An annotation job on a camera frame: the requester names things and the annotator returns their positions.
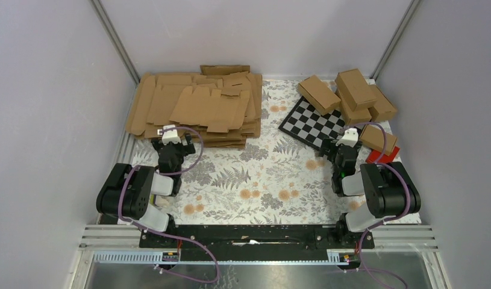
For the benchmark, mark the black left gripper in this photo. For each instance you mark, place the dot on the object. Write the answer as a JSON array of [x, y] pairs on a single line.
[[185, 149]]

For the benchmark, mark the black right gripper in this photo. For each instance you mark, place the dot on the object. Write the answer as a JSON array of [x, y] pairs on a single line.
[[329, 144]]

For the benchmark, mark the cardboard box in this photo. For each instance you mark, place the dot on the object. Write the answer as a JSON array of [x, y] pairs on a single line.
[[373, 138], [383, 109], [319, 95], [355, 90], [350, 116]]

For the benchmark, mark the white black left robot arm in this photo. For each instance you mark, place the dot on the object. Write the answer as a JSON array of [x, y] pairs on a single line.
[[127, 191]]

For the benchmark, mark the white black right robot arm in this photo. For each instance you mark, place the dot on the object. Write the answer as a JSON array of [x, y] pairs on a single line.
[[389, 191]]

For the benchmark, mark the cardboard box on red block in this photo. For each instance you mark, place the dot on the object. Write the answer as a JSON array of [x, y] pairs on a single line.
[[373, 138]]

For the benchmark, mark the red flat block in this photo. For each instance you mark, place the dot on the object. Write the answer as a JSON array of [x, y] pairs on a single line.
[[386, 158]]

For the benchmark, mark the black white chessboard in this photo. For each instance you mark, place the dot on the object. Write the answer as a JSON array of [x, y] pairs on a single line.
[[305, 124]]

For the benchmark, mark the floral patterned tablecloth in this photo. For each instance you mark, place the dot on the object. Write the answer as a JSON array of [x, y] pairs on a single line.
[[274, 179]]

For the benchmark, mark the stack of flat cardboard sheets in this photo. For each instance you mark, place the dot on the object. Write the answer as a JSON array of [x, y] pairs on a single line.
[[221, 103]]

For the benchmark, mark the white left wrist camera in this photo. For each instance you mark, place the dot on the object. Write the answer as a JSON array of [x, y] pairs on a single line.
[[169, 134]]

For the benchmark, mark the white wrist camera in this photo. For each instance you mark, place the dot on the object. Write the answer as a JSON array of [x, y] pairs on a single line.
[[349, 138], [169, 134]]

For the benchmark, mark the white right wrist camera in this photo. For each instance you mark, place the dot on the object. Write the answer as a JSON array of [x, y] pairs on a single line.
[[349, 138]]

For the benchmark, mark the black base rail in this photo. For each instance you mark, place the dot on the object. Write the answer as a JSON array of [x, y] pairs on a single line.
[[256, 242]]

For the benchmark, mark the aluminium frame rail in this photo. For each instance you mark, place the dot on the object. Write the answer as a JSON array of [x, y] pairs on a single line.
[[387, 238]]

